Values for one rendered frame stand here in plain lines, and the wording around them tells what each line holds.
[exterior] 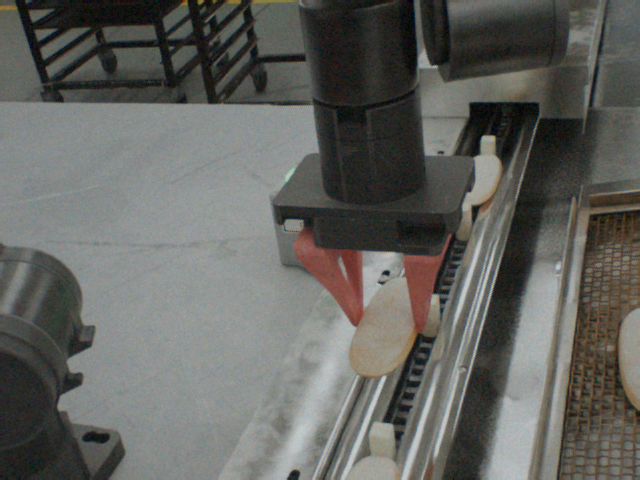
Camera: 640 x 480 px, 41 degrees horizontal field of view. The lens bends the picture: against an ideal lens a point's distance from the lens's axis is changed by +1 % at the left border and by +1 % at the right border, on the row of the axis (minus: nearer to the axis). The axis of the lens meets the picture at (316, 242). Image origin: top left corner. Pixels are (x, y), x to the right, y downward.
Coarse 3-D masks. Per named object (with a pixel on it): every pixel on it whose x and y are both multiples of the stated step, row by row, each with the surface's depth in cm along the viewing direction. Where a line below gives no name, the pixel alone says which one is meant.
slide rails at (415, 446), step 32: (480, 128) 93; (512, 128) 92; (512, 160) 85; (480, 224) 76; (480, 256) 71; (448, 320) 64; (448, 352) 61; (384, 384) 59; (448, 384) 58; (352, 416) 57; (384, 416) 57; (416, 416) 56; (352, 448) 54; (416, 448) 54
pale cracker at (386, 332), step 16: (384, 288) 55; (400, 288) 55; (368, 304) 54; (384, 304) 53; (400, 304) 53; (368, 320) 52; (384, 320) 52; (400, 320) 52; (368, 336) 51; (384, 336) 50; (400, 336) 50; (352, 352) 50; (368, 352) 50; (384, 352) 49; (400, 352) 50; (352, 368) 49; (368, 368) 49; (384, 368) 49
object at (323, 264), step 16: (304, 224) 49; (304, 240) 48; (304, 256) 48; (320, 256) 47; (336, 256) 49; (352, 256) 52; (320, 272) 49; (336, 272) 49; (352, 272) 53; (336, 288) 50; (352, 288) 53; (352, 304) 51; (352, 320) 52
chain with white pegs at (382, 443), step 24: (504, 120) 97; (480, 144) 86; (456, 240) 76; (456, 264) 73; (432, 312) 63; (432, 336) 65; (408, 384) 61; (408, 408) 59; (384, 432) 52; (384, 456) 53
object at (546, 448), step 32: (576, 224) 66; (576, 256) 62; (608, 256) 61; (576, 288) 59; (576, 352) 54; (608, 352) 53; (544, 384) 50; (576, 384) 51; (544, 416) 49; (544, 448) 47; (576, 448) 47; (608, 448) 46
